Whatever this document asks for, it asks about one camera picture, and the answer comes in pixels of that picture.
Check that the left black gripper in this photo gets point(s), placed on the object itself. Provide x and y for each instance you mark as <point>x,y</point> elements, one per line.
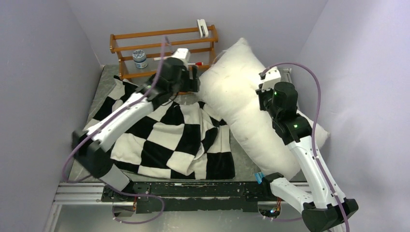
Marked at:
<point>192,85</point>

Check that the white pillow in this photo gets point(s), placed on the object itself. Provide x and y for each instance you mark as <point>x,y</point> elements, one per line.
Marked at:
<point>228,87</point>

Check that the black white checkered pillowcase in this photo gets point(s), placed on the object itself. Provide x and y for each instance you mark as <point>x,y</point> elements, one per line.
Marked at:
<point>176,141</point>

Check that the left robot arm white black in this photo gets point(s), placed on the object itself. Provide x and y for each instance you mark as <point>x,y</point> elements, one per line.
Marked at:
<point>121,121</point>

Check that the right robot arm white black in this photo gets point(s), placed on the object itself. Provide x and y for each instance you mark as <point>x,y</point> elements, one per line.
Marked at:
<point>325,208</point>

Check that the blue pillow tag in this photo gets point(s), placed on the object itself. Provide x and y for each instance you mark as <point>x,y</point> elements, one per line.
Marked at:
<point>259,177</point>

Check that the white marker red cap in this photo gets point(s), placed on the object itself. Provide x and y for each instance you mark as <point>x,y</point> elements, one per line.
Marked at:
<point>196,64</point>

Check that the blue white round jar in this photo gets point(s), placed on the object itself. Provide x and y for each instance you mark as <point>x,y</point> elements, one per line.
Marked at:
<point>139,58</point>

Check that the wooden shelf rack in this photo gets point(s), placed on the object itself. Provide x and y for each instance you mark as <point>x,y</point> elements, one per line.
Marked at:
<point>201,49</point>

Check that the white clip on rack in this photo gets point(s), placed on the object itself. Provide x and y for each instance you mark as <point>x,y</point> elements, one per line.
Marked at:
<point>202,28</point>

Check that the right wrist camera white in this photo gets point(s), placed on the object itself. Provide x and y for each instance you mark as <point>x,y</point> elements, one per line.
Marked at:
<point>269,79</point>

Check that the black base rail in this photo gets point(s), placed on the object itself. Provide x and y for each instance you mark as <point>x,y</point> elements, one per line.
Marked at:
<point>247,196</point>

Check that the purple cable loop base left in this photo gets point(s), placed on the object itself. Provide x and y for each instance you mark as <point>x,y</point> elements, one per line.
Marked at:
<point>117,210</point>

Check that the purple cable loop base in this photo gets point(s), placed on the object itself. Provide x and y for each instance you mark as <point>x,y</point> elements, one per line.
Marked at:
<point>117,210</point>
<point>272,214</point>

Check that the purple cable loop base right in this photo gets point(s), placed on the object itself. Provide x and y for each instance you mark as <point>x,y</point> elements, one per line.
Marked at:
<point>272,214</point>

